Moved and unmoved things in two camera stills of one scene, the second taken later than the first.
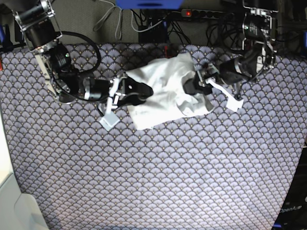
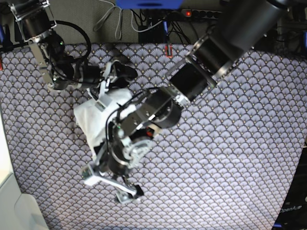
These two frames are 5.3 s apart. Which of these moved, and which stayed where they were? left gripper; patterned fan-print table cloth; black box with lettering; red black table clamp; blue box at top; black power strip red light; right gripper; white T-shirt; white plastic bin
Moved: left gripper; right gripper; white T-shirt
Stayed: red black table clamp; black power strip red light; black box with lettering; blue box at top; white plastic bin; patterned fan-print table cloth
